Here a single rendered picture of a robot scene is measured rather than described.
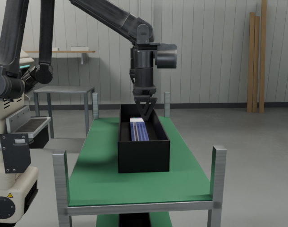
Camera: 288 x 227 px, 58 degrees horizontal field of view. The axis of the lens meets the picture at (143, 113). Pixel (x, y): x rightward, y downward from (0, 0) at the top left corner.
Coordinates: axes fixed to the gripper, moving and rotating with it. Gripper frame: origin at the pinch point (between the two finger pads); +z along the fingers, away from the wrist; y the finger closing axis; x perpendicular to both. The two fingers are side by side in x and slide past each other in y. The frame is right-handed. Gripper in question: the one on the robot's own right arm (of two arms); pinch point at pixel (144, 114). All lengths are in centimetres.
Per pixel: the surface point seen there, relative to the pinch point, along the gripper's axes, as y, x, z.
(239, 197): 129, -97, 116
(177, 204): -17.7, -7.6, 21.0
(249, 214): 105, -95, 116
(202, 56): 488, -161, 3
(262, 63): 452, -279, 16
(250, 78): 455, -257, 46
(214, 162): -17.3, -17.5, 9.3
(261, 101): 439, -278, 92
